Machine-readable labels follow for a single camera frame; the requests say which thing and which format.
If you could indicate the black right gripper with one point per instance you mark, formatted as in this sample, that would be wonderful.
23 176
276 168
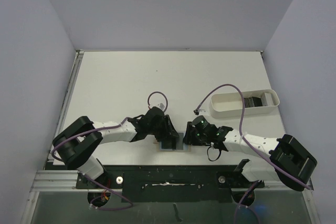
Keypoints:
189 135

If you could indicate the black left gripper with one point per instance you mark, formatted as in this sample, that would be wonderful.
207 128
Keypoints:
168 131

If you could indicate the black credit card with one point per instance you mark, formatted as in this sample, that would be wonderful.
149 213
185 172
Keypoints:
167 145
179 145

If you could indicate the beige card holder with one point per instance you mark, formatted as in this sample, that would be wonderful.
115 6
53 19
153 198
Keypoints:
187 148

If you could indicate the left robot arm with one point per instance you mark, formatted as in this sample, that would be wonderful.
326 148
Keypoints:
75 145

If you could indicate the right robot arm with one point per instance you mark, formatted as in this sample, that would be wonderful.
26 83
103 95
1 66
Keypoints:
287 160

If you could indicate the black cards in tray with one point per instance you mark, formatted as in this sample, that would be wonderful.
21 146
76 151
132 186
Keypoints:
252 102

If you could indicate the white plastic tray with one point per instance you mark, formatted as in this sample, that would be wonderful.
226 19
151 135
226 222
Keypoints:
225 105

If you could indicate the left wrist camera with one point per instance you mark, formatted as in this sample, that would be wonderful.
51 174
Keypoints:
161 106

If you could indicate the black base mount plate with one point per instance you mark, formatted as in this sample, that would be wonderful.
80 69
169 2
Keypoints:
177 183

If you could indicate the aluminium table frame rail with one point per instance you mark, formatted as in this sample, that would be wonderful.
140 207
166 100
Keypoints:
69 90

